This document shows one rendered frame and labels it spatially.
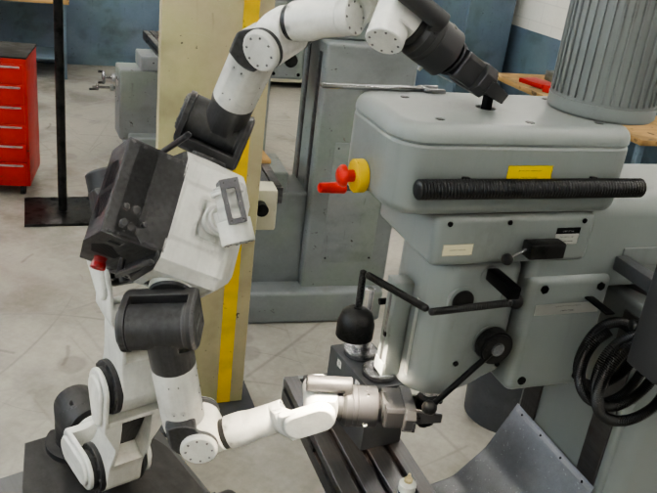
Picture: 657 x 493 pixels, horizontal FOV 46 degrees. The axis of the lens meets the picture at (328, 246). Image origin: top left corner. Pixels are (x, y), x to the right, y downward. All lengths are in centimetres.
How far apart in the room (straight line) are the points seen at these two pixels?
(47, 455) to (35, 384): 135
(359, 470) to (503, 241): 81
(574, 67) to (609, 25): 10
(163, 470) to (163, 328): 106
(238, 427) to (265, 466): 175
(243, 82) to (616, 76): 68
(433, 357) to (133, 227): 62
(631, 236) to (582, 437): 52
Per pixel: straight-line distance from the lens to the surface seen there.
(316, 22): 140
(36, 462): 258
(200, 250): 155
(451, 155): 130
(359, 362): 205
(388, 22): 130
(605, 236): 158
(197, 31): 302
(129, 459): 227
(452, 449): 370
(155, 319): 151
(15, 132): 592
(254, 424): 168
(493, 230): 141
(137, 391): 204
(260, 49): 145
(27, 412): 375
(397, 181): 130
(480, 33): 881
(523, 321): 155
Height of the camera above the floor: 219
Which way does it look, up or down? 24 degrees down
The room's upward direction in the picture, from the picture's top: 7 degrees clockwise
